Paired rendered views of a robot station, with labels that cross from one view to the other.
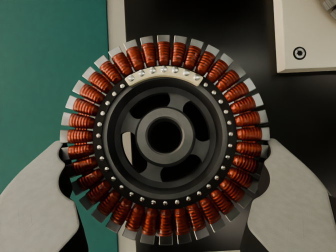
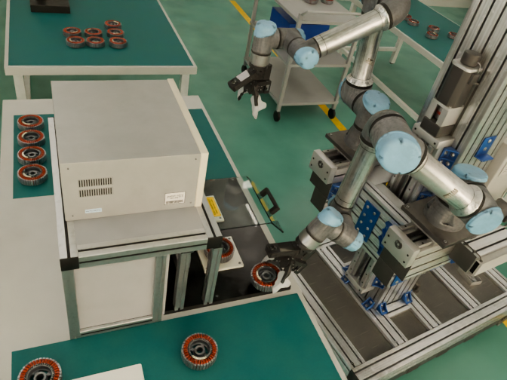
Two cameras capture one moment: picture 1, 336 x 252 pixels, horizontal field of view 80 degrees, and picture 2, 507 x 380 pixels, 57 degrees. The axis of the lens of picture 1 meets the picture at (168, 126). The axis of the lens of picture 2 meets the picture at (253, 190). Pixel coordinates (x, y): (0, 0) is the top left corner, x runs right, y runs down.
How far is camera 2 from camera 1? 1.59 m
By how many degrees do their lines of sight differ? 51
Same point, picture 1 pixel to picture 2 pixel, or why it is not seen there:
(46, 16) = (243, 318)
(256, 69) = (244, 270)
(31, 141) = (275, 316)
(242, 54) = (241, 273)
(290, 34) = (236, 265)
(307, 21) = (232, 262)
